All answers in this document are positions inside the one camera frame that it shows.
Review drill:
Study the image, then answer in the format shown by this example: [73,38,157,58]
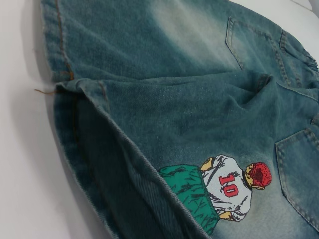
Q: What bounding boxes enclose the blue denim printed shorts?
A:
[33,0,319,239]

